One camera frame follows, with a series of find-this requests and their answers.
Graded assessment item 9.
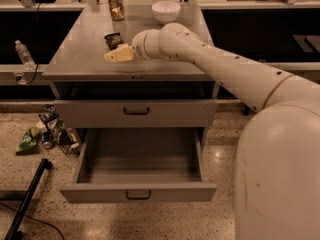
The black pole stand left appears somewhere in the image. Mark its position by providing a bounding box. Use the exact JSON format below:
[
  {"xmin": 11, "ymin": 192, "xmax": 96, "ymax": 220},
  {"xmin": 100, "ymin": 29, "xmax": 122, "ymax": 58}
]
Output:
[{"xmin": 5, "ymin": 158, "xmax": 52, "ymax": 240}]

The white ceramic bowl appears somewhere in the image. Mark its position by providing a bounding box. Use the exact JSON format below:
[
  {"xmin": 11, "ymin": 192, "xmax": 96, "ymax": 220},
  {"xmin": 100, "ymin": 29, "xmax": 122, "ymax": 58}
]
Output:
[{"xmin": 151, "ymin": 1, "xmax": 181, "ymax": 25}]

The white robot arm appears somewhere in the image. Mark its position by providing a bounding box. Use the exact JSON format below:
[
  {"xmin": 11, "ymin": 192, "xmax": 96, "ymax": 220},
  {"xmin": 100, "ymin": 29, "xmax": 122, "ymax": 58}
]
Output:
[{"xmin": 104, "ymin": 23, "xmax": 320, "ymax": 240}]

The grey open bottom drawer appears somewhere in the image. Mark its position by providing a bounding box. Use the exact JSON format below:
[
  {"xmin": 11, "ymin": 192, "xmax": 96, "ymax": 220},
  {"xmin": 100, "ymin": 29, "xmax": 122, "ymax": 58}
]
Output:
[{"xmin": 60, "ymin": 128, "xmax": 216, "ymax": 203}]

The grey middle drawer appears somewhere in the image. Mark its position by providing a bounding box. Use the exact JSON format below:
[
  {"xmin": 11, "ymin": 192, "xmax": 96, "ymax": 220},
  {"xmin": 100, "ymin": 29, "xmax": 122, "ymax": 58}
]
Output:
[{"xmin": 54, "ymin": 99, "xmax": 217, "ymax": 128}]

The green snack bag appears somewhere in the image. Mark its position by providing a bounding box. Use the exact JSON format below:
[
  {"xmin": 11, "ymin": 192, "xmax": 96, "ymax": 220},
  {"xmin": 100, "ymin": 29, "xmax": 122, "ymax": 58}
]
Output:
[{"xmin": 16, "ymin": 127, "xmax": 41, "ymax": 155}]

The dark rxbar chocolate packet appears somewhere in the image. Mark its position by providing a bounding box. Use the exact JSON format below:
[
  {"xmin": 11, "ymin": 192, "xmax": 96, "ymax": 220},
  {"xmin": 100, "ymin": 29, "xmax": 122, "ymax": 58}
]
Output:
[{"xmin": 104, "ymin": 33, "xmax": 123, "ymax": 50}]

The clear plastic water bottle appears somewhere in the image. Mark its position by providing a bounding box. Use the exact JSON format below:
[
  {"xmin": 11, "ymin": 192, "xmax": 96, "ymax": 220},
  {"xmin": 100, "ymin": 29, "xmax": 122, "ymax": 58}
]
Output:
[{"xmin": 15, "ymin": 40, "xmax": 36, "ymax": 71}]

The black floor cable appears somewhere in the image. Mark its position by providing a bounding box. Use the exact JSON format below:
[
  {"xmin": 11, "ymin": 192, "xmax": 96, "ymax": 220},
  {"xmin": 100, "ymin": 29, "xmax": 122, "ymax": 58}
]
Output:
[{"xmin": 0, "ymin": 201, "xmax": 66, "ymax": 240}]

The grey metal drawer cabinet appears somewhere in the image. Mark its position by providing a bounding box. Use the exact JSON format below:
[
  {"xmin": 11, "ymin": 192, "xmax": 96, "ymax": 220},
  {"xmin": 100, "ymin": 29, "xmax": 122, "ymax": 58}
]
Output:
[{"xmin": 42, "ymin": 2, "xmax": 226, "ymax": 130}]

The orange soda can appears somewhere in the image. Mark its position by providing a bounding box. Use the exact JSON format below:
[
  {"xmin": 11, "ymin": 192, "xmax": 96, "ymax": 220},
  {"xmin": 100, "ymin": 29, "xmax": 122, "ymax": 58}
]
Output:
[{"xmin": 108, "ymin": 0, "xmax": 125, "ymax": 21}]

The small blue can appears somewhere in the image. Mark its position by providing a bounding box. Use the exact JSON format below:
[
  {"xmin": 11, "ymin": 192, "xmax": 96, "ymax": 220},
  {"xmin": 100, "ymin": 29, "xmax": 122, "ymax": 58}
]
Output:
[{"xmin": 42, "ymin": 131, "xmax": 54, "ymax": 149}]

